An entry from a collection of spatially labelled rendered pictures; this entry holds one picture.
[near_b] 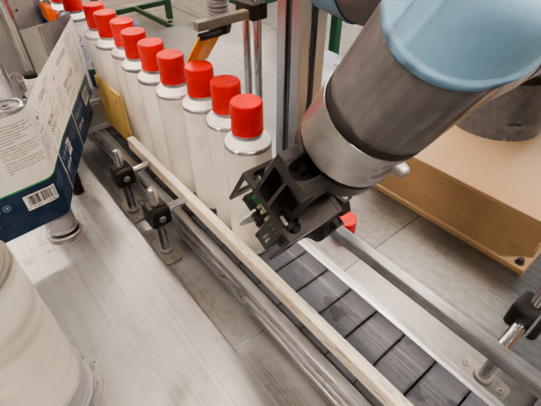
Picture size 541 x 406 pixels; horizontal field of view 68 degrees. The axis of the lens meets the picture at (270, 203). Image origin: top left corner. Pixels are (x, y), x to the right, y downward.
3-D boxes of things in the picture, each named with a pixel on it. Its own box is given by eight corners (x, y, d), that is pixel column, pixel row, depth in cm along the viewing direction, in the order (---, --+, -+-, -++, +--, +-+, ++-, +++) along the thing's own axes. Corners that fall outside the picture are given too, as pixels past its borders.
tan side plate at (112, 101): (106, 122, 73) (92, 75, 67) (110, 120, 74) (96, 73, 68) (130, 145, 68) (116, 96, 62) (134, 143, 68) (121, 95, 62)
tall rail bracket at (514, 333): (439, 401, 43) (497, 314, 32) (476, 359, 46) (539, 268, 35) (467, 426, 41) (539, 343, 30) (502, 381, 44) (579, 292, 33)
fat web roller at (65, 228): (42, 229, 55) (-25, 104, 42) (76, 214, 57) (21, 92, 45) (52, 248, 52) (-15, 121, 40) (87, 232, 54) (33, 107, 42)
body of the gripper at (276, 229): (225, 197, 38) (263, 127, 28) (292, 163, 42) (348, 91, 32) (269, 266, 37) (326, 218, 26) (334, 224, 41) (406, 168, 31)
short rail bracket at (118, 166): (121, 209, 65) (101, 148, 57) (156, 194, 68) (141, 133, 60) (130, 221, 63) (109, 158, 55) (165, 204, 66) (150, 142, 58)
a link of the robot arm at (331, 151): (379, 51, 28) (452, 143, 27) (348, 93, 32) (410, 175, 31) (301, 81, 25) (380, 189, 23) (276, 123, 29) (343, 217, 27)
